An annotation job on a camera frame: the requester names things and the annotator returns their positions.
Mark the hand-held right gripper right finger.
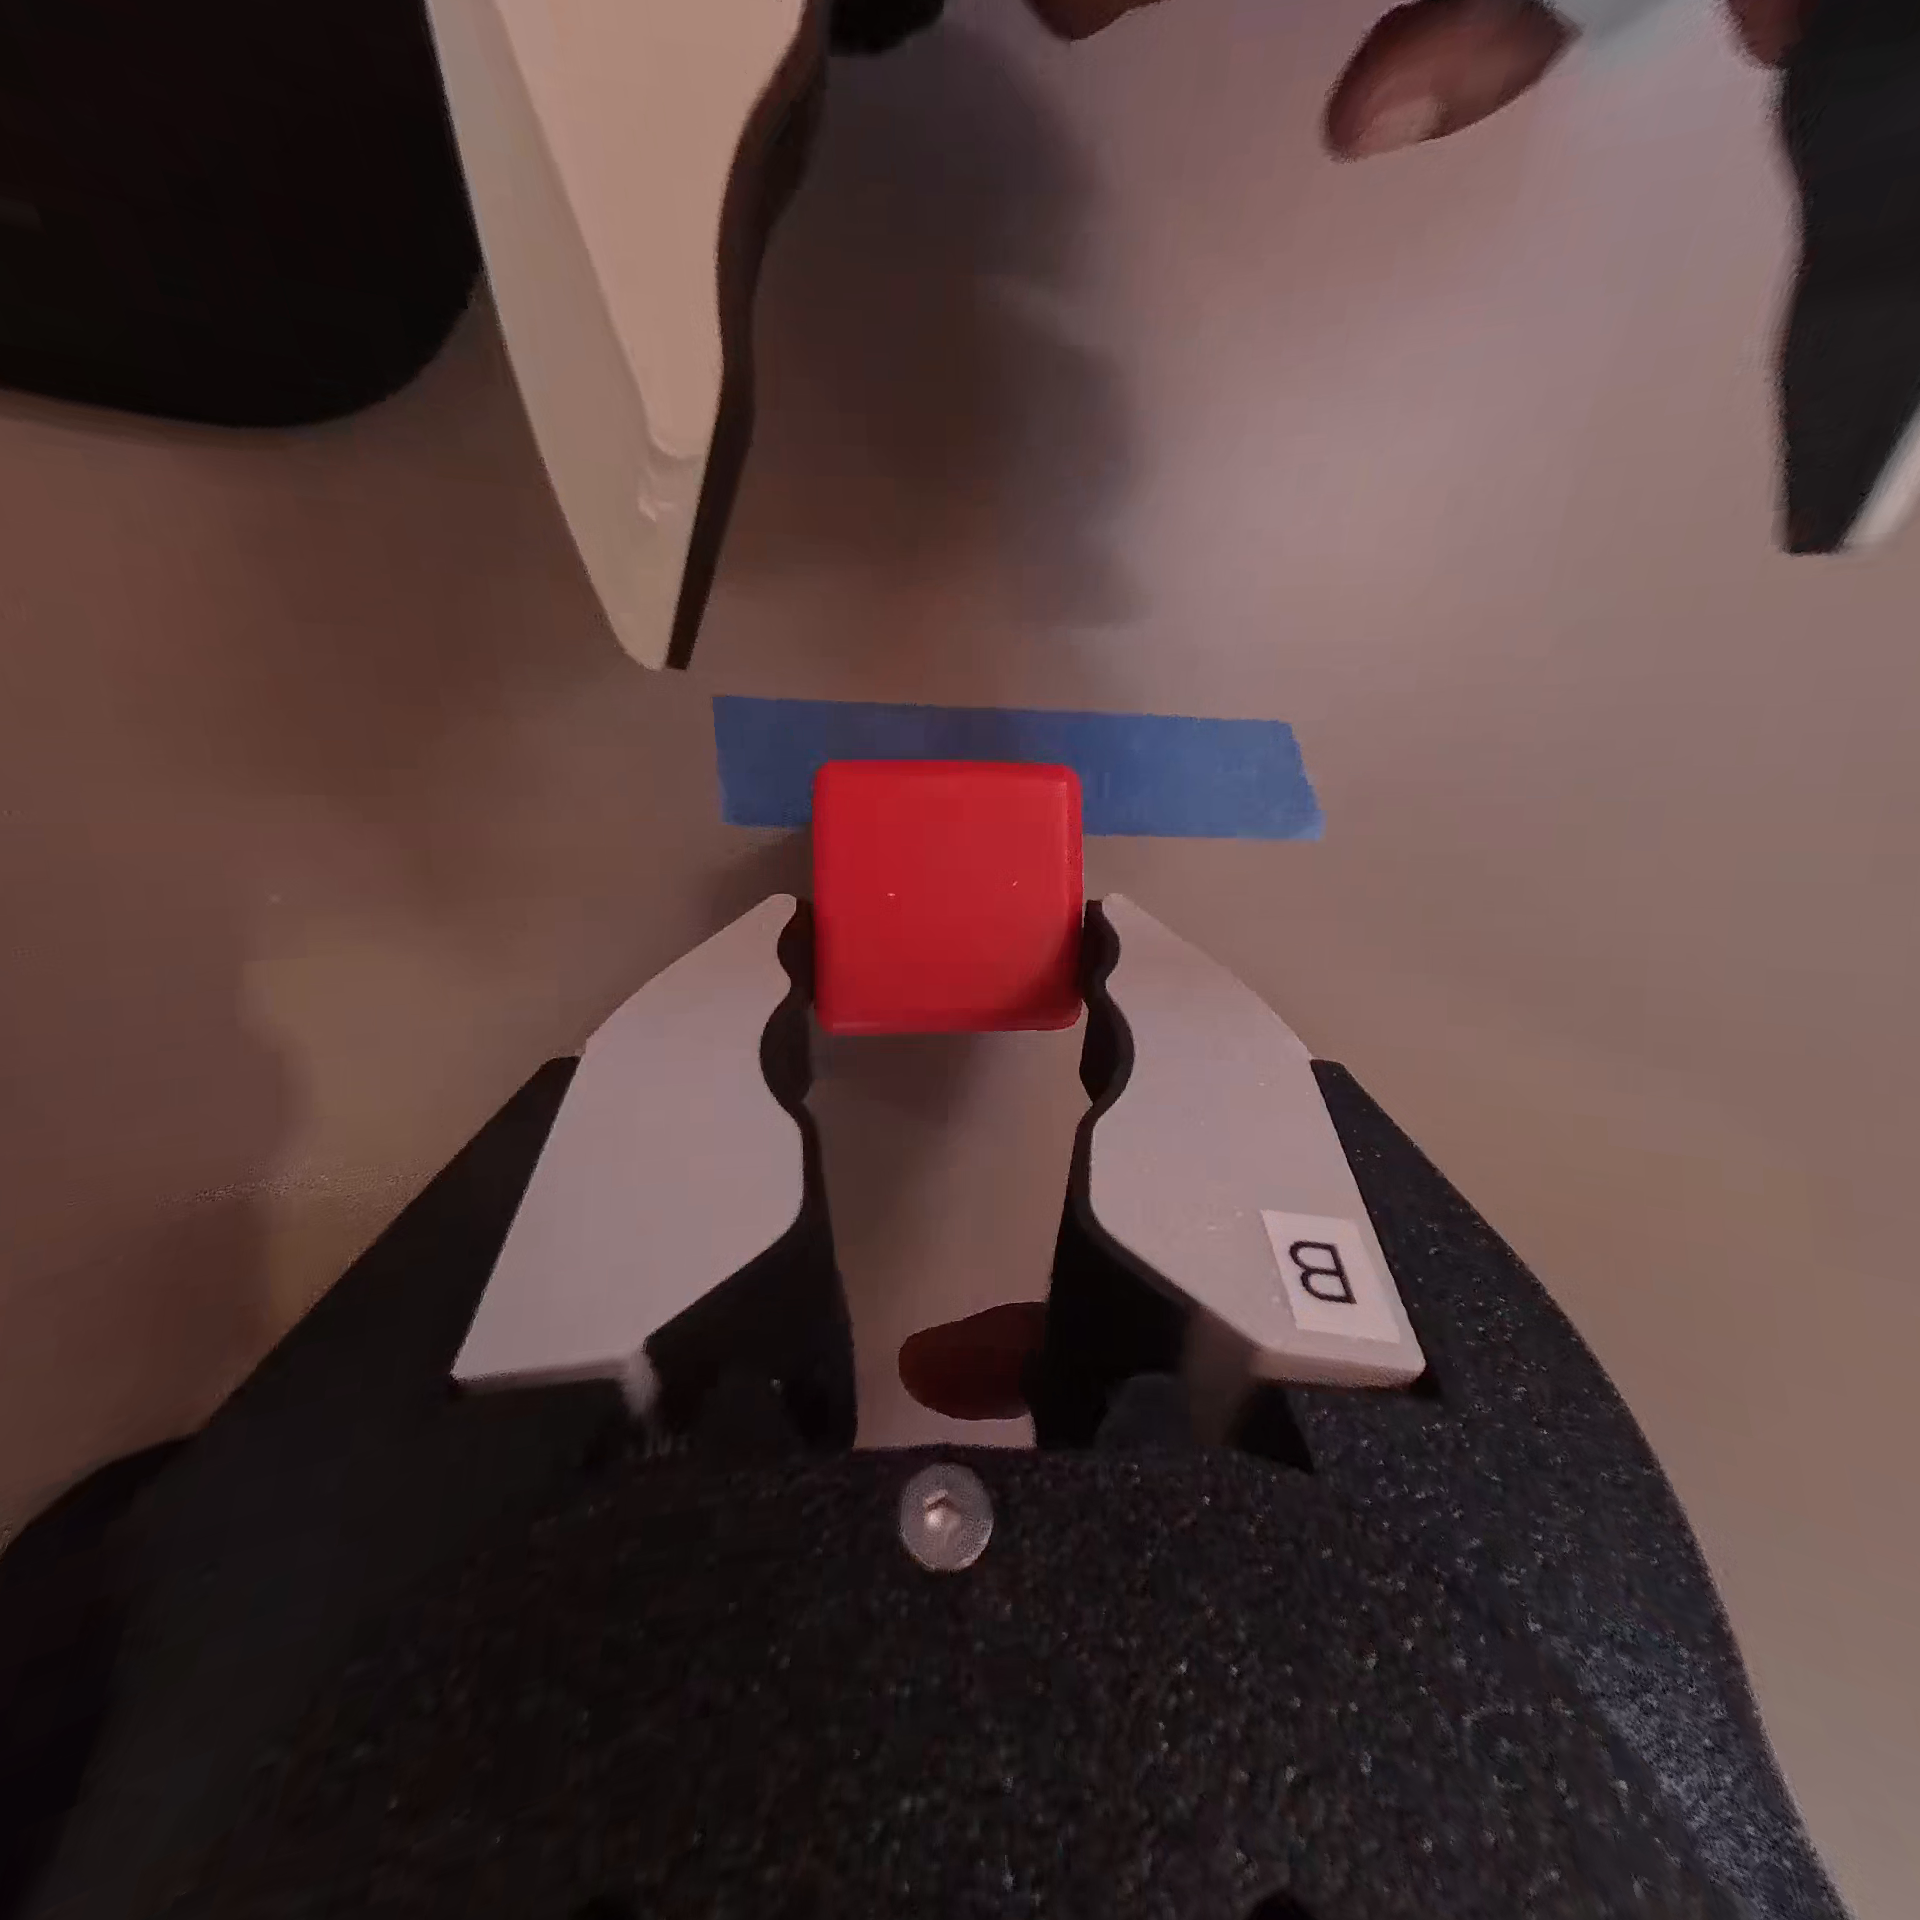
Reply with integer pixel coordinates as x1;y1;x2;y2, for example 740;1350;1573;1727
1051;892;1426;1442

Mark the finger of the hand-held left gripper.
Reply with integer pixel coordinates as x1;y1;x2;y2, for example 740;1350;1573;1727
420;0;836;668
1785;0;1920;558

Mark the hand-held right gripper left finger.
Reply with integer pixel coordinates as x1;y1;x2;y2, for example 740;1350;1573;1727
457;892;831;1435

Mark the red foam cube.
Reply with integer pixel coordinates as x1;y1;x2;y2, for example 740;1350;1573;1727
811;758;1088;1033

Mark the person's left hand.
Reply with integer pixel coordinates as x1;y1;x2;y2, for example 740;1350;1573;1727
1036;0;1801;158

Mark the blue tape strip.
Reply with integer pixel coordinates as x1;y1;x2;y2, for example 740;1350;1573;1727
712;698;1321;841

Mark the black textured armrest pad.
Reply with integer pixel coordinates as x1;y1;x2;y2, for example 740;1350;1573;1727
0;0;482;427

